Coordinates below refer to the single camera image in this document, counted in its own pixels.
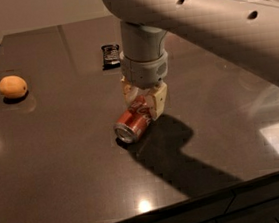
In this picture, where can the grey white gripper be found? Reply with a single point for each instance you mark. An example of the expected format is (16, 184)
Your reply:
(144, 71)

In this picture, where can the red coke can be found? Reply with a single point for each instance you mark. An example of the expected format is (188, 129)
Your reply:
(133, 122)

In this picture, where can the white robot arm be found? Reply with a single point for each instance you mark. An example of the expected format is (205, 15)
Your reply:
(244, 32)

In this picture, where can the black snack packet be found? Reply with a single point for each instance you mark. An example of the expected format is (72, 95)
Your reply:
(110, 56)

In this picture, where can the orange fruit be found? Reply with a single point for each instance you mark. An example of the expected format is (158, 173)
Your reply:
(13, 87)

